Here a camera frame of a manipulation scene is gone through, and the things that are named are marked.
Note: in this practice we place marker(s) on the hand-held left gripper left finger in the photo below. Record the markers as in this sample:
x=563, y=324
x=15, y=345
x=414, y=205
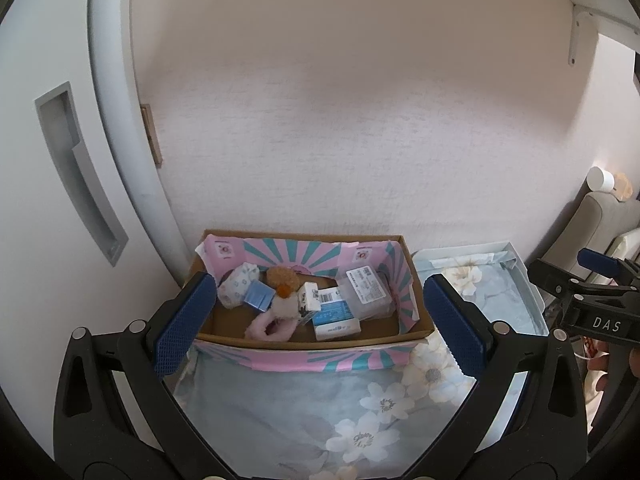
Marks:
x=182, y=325

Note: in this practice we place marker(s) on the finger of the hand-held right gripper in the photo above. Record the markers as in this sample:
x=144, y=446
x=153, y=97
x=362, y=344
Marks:
x=595, y=261
x=550, y=275

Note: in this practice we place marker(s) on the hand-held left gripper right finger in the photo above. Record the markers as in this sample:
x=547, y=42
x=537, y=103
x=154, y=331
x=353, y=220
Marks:
x=455, y=327

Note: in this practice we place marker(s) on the small blue box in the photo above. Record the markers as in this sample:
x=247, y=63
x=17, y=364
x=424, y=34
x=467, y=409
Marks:
x=257, y=296

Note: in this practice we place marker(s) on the pink fluffy plush item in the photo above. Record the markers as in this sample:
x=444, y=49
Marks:
x=274, y=325

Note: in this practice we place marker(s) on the clear plastic packet white label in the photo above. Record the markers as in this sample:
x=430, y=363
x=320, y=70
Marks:
x=367, y=290

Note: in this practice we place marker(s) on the brown plush toy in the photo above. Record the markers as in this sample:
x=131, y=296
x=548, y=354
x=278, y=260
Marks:
x=281, y=280

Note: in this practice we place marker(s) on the floral patterned packet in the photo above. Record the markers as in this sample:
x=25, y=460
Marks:
x=307, y=301

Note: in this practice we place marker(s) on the pink teal striped cardboard box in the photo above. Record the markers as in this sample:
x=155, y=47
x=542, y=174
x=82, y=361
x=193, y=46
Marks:
x=310, y=355

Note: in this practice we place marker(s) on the beige padded headboard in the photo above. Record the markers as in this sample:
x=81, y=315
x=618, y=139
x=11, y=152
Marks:
x=592, y=225

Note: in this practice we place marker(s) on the pink white cloth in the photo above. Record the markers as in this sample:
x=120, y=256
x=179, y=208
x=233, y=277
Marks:
x=595, y=390

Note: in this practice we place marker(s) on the white blue patterned tissue pack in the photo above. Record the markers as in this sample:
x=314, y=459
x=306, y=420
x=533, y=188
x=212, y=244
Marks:
x=239, y=284

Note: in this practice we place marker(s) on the white cup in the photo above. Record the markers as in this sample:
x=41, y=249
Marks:
x=600, y=180

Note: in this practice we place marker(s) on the white blue labelled box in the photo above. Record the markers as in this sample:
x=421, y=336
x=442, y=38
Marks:
x=336, y=321

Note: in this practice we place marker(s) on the light blue floral blanket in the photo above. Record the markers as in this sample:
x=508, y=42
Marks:
x=325, y=410

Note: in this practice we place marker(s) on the white wardrobe door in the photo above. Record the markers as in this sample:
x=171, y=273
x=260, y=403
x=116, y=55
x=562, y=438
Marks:
x=65, y=210

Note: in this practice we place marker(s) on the brown wooden wall strip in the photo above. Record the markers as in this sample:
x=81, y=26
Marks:
x=152, y=132

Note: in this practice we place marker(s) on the white shelf bracket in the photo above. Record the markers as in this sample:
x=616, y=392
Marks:
x=587, y=20

